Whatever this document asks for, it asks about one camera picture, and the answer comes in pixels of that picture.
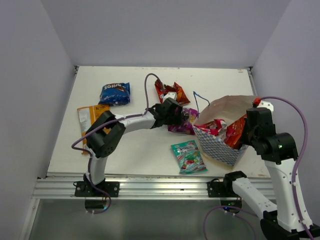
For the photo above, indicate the purple grape candy bag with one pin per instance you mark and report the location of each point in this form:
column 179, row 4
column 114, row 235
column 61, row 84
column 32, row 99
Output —
column 186, row 126

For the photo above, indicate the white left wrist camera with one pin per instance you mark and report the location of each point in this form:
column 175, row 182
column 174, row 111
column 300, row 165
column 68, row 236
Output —
column 170, row 95

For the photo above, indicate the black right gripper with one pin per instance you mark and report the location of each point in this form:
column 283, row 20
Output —
column 245, row 139

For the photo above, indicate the blue checkered paper bag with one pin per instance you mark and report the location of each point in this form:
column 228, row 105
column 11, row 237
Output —
column 228, row 108

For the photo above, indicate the aluminium table frame rail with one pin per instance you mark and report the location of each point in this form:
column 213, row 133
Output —
column 143, row 163

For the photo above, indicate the pink snack bag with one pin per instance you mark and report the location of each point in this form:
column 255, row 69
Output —
column 216, row 127

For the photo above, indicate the red torn chip bag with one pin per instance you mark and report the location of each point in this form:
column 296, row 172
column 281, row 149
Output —
column 162, row 89

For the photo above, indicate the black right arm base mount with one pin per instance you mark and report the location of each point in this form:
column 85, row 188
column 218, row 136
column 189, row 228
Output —
column 217, row 188

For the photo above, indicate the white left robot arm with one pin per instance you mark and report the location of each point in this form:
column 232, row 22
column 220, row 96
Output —
column 105, row 133

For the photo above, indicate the blue Doritos chip bag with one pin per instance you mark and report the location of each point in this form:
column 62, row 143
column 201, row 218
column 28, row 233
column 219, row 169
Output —
column 115, row 94

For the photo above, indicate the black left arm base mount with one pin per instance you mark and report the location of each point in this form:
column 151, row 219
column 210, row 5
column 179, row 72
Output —
column 84, row 189

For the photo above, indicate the orange yellow snack packet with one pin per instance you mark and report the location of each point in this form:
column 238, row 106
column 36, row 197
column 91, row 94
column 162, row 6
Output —
column 89, row 114

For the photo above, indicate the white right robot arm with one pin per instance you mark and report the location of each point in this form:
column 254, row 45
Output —
column 287, row 218

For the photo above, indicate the orange cream cassava chips bag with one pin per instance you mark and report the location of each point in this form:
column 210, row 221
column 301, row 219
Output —
column 234, row 133

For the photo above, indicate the teal Fox's candy bag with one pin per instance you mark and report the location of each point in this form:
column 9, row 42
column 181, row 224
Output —
column 188, row 157

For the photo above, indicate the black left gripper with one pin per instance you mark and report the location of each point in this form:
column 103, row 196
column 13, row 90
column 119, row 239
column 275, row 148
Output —
column 176, row 119

